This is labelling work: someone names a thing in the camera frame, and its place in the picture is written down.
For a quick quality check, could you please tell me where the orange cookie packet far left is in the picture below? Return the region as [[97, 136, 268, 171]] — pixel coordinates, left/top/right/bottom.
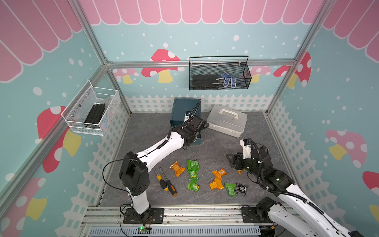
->
[[169, 162, 186, 177]]

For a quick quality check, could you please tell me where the orange handled screwdriver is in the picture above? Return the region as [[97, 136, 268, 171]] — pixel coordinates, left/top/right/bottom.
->
[[160, 168, 177, 196]]

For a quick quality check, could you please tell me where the white wire wall basket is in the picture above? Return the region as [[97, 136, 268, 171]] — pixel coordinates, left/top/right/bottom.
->
[[61, 81, 121, 136]]

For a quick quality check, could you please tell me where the blue white item in basket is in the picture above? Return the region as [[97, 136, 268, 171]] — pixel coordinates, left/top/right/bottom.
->
[[216, 71, 237, 89]]

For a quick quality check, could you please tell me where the black checkered cookie packet lower right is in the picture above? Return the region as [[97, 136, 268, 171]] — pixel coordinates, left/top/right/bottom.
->
[[235, 183, 249, 195]]

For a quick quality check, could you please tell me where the orange cookie packet lower centre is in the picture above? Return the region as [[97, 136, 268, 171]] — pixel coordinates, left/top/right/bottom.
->
[[209, 178, 224, 190]]

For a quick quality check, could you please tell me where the yellow handled screwdriver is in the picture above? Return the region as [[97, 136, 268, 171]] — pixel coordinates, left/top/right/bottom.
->
[[153, 167, 168, 191]]

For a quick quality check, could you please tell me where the small green circuit board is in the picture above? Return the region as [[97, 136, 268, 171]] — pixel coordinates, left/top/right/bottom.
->
[[137, 226, 152, 235]]

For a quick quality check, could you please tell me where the green cookie packet upper middle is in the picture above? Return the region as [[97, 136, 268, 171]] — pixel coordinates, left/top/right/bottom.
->
[[187, 159, 199, 171]]

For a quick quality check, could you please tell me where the black box in white basket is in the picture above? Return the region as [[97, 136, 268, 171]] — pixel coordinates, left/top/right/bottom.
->
[[83, 103, 106, 128]]

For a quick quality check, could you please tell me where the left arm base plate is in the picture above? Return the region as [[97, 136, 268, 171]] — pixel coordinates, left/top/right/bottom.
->
[[122, 207, 164, 225]]

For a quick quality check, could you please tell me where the teal three-drawer cabinet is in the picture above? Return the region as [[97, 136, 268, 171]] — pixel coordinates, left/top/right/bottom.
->
[[168, 98, 206, 139]]

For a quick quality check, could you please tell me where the white plastic lidded box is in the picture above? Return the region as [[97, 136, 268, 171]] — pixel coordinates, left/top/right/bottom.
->
[[207, 105, 247, 138]]

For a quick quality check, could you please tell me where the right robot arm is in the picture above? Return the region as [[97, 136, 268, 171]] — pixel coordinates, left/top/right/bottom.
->
[[226, 138, 361, 237]]

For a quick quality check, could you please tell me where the green cookie packet lower left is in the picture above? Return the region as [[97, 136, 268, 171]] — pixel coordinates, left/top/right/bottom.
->
[[186, 179, 200, 192]]

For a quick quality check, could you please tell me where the green cookie packet right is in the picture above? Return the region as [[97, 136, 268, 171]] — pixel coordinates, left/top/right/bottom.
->
[[225, 183, 237, 197]]

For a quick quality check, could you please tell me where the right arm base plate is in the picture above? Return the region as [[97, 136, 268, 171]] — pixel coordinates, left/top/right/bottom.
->
[[240, 205, 277, 225]]

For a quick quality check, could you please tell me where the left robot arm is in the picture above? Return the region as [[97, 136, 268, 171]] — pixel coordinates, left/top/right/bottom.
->
[[119, 100, 209, 216]]

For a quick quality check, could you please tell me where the black wire wall basket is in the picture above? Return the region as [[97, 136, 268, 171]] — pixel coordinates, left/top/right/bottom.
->
[[188, 55, 252, 90]]

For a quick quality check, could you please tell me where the green cookie packet left middle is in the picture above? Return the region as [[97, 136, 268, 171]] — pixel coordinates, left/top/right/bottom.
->
[[188, 170, 199, 180]]

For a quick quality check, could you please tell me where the white slotted cable duct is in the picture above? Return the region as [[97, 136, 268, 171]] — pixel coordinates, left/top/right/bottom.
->
[[88, 226, 262, 237]]

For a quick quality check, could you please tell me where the green cookie packet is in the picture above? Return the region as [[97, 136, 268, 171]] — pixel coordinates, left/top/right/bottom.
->
[[186, 179, 200, 192], [187, 159, 199, 171], [188, 170, 199, 180], [225, 183, 237, 197]]

